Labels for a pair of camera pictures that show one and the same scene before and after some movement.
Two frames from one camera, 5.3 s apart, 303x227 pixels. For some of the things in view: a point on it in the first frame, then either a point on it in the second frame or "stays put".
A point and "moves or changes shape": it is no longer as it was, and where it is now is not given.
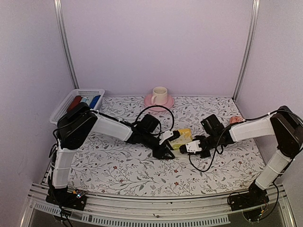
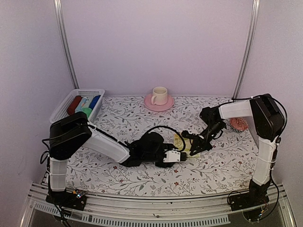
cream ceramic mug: [160, 95] stays put
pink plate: [147, 103] stays put
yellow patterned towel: [185, 136] moves or changes shape
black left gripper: [159, 153] to [169, 146]
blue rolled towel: [94, 101] stays put
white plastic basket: [90, 93] stays put
